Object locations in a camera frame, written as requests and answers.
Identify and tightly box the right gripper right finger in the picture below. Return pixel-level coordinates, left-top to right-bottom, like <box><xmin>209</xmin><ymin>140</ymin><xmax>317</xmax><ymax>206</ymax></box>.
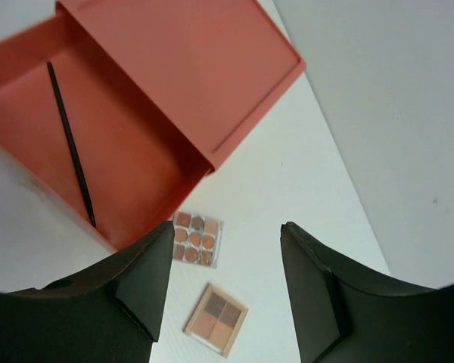
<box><xmin>281</xmin><ymin>222</ymin><xmax>454</xmax><ymax>362</ymax></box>

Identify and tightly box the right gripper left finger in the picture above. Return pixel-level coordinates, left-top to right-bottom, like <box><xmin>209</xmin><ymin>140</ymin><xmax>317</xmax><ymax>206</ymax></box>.
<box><xmin>0</xmin><ymin>222</ymin><xmax>174</xmax><ymax>362</ymax></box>

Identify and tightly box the four-pan brown eyeshadow palette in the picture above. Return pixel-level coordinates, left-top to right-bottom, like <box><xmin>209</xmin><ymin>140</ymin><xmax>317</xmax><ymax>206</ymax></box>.
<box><xmin>182</xmin><ymin>283</ymin><xmax>249</xmax><ymax>358</ymax></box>

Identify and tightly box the nine-pan warm eyeshadow palette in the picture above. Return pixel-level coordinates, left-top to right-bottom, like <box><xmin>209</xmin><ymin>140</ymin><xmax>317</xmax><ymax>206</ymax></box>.
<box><xmin>172</xmin><ymin>210</ymin><xmax>224</xmax><ymax>268</ymax></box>

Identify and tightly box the orange drawer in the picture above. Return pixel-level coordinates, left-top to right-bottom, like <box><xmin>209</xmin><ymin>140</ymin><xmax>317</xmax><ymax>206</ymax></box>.
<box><xmin>0</xmin><ymin>14</ymin><xmax>210</xmax><ymax>250</ymax></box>

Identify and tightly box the thin black liner brush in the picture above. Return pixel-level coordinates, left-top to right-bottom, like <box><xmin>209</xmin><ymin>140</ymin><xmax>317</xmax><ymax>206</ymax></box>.
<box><xmin>46</xmin><ymin>60</ymin><xmax>96</xmax><ymax>228</ymax></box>

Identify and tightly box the orange drawer box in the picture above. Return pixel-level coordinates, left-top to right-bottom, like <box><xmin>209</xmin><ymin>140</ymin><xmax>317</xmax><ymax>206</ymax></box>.
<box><xmin>58</xmin><ymin>1</ymin><xmax>306</xmax><ymax>168</ymax></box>

